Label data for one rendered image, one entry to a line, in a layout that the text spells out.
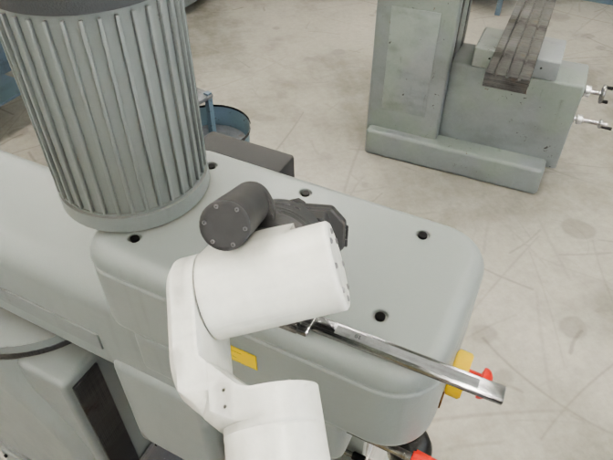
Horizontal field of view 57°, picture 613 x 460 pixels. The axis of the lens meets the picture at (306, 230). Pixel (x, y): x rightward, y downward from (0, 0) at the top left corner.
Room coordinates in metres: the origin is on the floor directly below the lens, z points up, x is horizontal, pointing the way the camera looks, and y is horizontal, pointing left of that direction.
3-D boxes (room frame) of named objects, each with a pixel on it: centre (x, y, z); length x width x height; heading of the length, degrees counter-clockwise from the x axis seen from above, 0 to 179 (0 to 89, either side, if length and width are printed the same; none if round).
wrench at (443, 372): (0.34, -0.08, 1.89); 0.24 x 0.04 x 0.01; 64
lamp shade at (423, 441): (0.45, -0.17, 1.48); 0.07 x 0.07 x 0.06
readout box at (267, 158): (0.94, 0.13, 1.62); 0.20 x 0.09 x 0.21; 63
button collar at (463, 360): (0.40, -0.19, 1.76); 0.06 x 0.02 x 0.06; 153
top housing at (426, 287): (0.51, 0.03, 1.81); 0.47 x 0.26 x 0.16; 63
